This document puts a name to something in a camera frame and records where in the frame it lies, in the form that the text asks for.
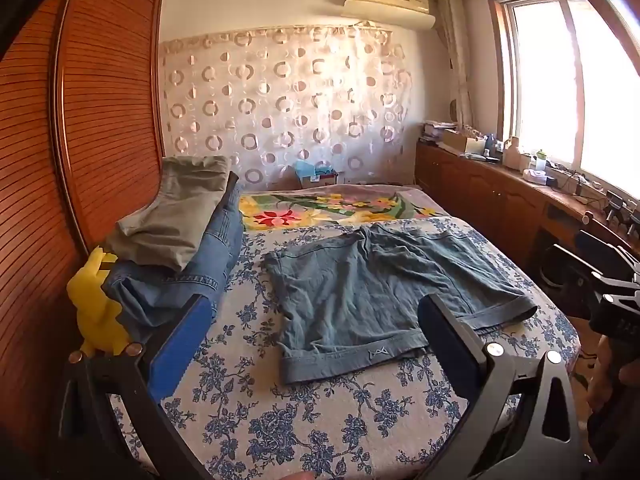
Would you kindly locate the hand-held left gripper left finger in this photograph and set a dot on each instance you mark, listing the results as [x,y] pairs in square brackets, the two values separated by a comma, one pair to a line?
[180,340]

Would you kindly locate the colourful flower blanket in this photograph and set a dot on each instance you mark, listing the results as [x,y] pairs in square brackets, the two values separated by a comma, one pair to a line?
[320,207]

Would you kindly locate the stack of papers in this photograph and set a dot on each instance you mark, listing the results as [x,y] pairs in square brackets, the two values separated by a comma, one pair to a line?
[437,130]

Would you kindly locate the cardboard box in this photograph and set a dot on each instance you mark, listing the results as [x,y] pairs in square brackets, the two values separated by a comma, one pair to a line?
[462,142]

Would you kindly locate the blue tissue box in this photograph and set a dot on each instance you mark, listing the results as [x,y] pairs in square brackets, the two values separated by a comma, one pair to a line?
[315,172]

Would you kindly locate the yellow plush toy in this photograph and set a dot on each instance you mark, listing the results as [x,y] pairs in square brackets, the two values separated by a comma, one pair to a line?
[97,305]

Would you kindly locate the white air conditioner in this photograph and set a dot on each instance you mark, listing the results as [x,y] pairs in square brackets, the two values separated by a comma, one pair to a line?
[387,2]

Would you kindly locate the wooden framed window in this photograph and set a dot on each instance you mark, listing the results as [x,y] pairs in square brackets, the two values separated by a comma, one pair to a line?
[560,85]

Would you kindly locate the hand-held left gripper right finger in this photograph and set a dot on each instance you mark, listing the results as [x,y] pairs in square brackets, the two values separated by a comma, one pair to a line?
[445,345]

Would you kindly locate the white plastic jug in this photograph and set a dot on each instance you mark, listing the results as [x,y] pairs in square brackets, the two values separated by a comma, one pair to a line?
[512,152]

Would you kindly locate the teal short pants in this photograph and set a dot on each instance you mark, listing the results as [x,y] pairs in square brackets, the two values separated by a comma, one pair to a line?
[370,290]

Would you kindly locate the wooden slatted wardrobe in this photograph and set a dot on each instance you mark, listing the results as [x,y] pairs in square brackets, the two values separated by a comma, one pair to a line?
[80,135]

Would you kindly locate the person's right hand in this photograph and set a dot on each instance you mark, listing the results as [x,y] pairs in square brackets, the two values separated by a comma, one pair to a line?
[607,370]

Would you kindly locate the beige window curtain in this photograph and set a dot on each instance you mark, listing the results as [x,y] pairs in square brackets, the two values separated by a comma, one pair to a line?
[457,60]

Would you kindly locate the khaki folded pants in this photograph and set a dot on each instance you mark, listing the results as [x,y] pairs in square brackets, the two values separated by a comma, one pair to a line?
[170,210]

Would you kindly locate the person's dark clothing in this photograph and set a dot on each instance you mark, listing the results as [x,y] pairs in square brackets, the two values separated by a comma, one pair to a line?
[612,435]

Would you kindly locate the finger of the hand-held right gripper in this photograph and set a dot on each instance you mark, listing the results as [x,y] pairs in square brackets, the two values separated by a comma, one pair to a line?
[612,252]
[575,260]

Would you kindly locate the blue bottle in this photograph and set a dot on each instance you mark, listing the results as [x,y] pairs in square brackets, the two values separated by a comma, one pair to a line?
[490,145]

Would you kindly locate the wooden side cabinet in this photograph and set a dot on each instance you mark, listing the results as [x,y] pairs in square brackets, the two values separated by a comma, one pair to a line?
[495,205]

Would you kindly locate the blue denim jeans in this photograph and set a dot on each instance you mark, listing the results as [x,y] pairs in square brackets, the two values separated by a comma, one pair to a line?
[210,255]

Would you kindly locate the blue floral bed sheet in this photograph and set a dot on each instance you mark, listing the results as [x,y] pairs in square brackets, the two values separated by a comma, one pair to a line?
[280,415]

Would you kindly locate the circle patterned curtain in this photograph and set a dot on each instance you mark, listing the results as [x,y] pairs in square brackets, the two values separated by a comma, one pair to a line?
[285,105]

